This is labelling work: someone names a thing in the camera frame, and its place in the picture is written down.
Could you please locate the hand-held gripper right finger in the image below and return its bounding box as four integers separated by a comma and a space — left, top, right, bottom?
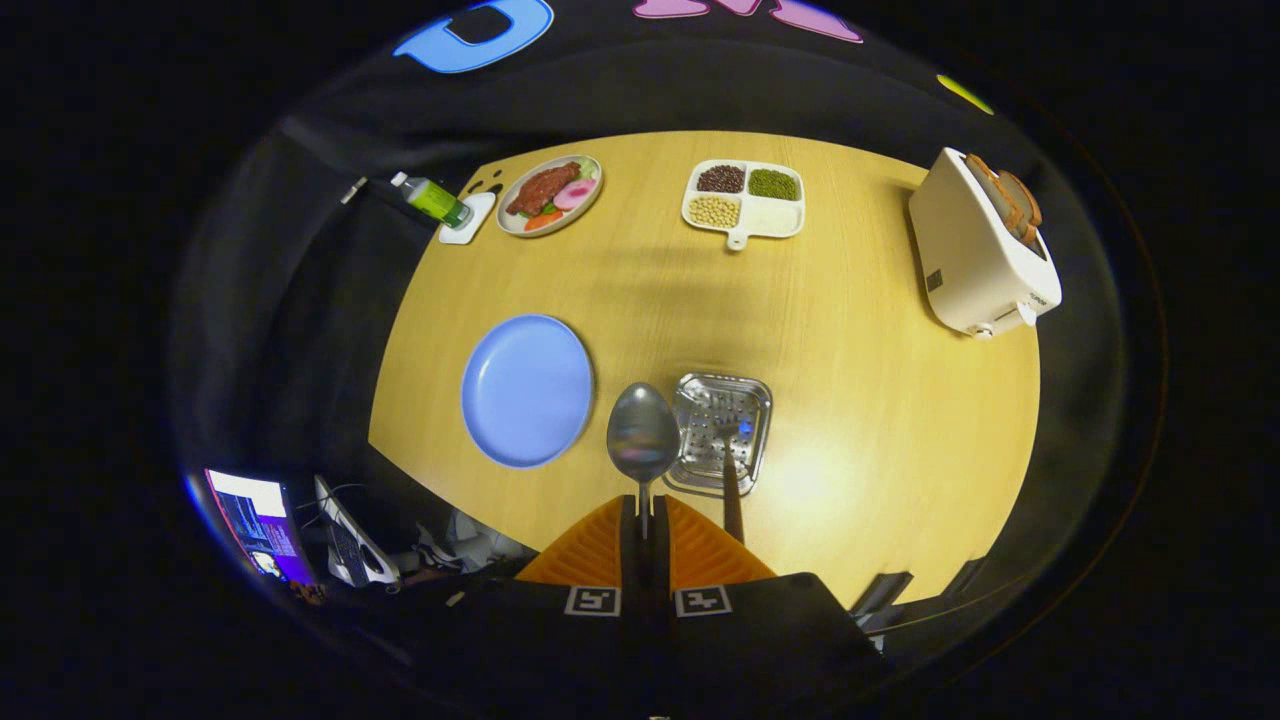
655, 493, 886, 703

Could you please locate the toast bread slice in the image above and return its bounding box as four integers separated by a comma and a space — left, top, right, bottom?
964, 153, 1031, 241
1000, 170, 1044, 246

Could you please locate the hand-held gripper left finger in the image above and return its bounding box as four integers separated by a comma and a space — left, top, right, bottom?
420, 493, 642, 706

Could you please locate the dark metal frame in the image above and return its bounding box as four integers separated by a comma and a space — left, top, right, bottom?
848, 556, 989, 633

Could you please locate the spoon with brown handle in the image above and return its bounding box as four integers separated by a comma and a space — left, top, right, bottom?
606, 382, 682, 546

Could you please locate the fork with brown handle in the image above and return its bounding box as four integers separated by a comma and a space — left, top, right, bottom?
700, 420, 747, 547

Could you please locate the white crumpled object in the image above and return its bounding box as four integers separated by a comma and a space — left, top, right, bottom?
415, 508, 536, 573

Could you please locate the white toaster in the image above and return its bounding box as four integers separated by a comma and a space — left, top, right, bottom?
908, 147, 1063, 341

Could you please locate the green drink bottle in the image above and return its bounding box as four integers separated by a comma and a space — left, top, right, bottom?
390, 172, 473, 230

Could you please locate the white laptop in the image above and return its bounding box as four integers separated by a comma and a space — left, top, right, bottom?
313, 475, 403, 588

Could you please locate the white square coaster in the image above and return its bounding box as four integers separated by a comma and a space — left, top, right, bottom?
438, 191, 497, 246

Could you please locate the blue round plate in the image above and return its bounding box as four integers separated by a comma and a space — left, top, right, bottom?
460, 314, 596, 470

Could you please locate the lit computer monitor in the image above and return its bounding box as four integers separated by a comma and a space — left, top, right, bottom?
205, 468, 316, 589

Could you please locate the brown meat piece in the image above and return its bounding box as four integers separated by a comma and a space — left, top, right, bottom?
505, 160, 583, 217

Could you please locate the perforated steel square tray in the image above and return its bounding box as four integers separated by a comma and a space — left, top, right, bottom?
662, 372, 774, 498

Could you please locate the white divided bean tray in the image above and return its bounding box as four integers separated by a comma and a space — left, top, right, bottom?
681, 159, 807, 251

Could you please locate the oval white food plate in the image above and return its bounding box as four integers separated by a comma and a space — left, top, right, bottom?
496, 154, 605, 238

